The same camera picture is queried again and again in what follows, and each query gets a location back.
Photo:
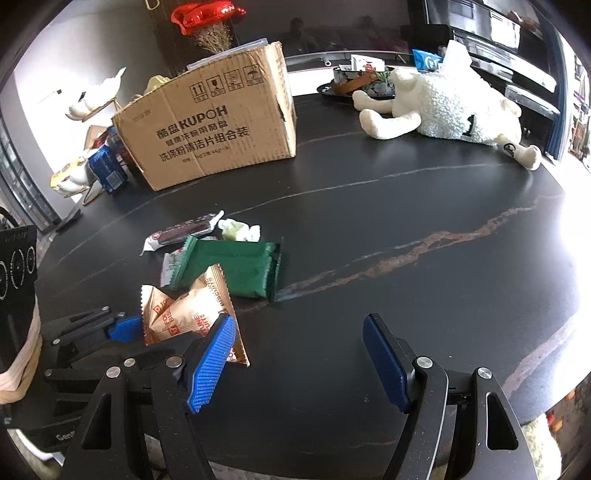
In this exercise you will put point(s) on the dark tray with items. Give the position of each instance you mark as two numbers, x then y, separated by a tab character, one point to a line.
376	84

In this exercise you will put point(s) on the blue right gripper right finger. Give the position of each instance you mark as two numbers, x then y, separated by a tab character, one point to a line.
392	358

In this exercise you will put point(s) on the white lower snack bowl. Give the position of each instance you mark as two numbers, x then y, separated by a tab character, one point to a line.
74	178

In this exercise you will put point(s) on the blue soda can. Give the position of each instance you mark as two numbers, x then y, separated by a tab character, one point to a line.
107	169

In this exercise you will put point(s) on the orange biscuit packet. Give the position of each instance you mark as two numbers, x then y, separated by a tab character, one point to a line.
196	310

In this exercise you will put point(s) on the black television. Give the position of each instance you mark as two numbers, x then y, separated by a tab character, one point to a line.
308	27

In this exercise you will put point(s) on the dark green snack packet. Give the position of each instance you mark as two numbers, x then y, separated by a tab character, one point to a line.
250	269

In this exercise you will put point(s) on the black piano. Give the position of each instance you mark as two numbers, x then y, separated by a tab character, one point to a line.
515	46

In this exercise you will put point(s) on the white upper snack bowl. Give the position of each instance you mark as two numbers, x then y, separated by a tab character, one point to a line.
96	98

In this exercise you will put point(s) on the pale green candy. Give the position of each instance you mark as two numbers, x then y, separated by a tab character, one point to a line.
232	230

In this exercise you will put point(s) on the dried flower vase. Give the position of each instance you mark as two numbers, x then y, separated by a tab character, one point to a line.
214	38

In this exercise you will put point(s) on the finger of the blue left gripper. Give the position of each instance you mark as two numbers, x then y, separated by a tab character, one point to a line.
126	330

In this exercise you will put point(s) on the brown cardboard box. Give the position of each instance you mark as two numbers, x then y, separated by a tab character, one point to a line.
231	111

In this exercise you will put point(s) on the long dark snack bar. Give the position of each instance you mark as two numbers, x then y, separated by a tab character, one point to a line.
177	233

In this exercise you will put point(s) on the cheese snack packet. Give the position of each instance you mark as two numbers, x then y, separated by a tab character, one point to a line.
172	269

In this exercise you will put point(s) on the yellow mountain tissue holder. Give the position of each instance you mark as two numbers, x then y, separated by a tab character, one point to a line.
153	83

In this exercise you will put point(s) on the white plush sheep toy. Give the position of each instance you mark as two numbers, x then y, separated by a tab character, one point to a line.
454	103

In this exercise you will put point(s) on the white snack bowl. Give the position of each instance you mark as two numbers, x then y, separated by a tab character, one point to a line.
74	178
96	98

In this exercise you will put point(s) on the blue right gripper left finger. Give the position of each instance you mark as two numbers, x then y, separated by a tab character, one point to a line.
206	362

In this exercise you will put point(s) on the red heart balloon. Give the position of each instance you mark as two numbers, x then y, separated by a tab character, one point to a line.
191	17

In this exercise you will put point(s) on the blue snack bag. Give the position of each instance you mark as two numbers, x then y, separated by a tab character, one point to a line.
426	61

